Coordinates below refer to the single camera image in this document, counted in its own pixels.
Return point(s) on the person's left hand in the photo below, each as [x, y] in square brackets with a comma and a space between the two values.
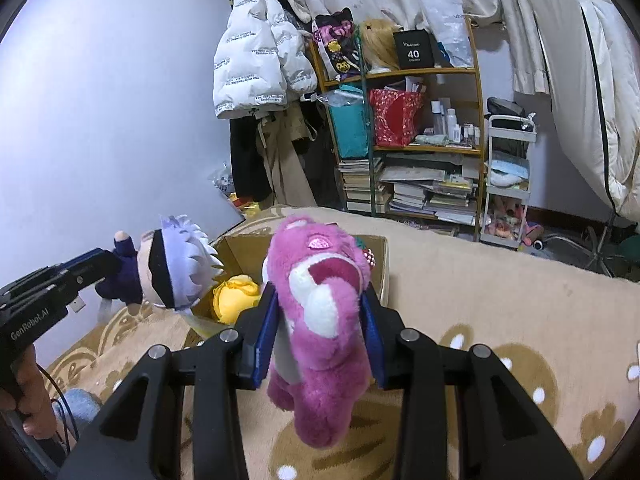
[34, 402]

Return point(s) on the black box numbered 40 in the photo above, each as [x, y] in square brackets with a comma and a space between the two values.
[414, 49]

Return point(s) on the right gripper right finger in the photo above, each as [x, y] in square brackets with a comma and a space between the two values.
[380, 328]

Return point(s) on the stack of books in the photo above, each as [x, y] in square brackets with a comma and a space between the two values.
[361, 181]

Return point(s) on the blindfolded white-haired plush doll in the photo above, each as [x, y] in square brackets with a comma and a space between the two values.
[173, 267]

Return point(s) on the white garment cover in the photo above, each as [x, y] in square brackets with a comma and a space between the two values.
[593, 67]

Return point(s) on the printed cardboard box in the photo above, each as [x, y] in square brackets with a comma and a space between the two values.
[243, 253]

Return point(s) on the teal bag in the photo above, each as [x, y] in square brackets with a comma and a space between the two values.
[346, 107]

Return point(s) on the beige hanging coat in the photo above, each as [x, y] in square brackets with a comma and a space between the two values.
[277, 133]

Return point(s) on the pink strawberry bear plush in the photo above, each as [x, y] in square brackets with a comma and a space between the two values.
[319, 366]

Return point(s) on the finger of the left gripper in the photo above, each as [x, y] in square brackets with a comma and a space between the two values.
[86, 270]

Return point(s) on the beige patterned carpet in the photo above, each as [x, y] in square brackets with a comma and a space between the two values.
[569, 336]

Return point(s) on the yellow plush toy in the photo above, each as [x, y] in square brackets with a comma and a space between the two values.
[234, 296]

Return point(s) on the white rolling cart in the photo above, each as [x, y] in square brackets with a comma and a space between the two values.
[508, 170]

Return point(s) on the wooden bookshelf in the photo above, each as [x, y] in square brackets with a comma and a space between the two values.
[439, 177]

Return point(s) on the red gift bag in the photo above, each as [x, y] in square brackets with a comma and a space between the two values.
[394, 115]

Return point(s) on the white puffer jacket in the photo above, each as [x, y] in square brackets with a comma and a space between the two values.
[260, 64]

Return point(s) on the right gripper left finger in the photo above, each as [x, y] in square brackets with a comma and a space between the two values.
[258, 327]

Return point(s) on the blonde wig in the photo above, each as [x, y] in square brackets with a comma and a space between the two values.
[378, 45]

